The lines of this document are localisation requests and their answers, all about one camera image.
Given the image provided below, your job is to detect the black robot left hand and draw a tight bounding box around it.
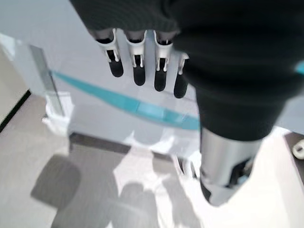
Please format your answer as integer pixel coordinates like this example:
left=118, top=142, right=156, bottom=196
left=68, top=0, right=304, bottom=206

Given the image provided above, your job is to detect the bed caster wheel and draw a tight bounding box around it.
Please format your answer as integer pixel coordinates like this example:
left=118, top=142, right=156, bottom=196
left=292, top=139, right=304, bottom=159

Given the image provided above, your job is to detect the white medical cart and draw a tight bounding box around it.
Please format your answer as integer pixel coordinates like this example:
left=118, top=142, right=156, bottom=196
left=0, top=0, right=304, bottom=152

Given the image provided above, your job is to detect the white cart caster wheel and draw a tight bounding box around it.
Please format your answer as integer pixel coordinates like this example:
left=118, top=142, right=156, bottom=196
left=42, top=91, right=74, bottom=136

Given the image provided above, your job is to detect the white drawer with blue handle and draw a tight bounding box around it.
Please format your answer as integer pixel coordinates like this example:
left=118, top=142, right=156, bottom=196
left=53, top=71, right=201, bottom=143

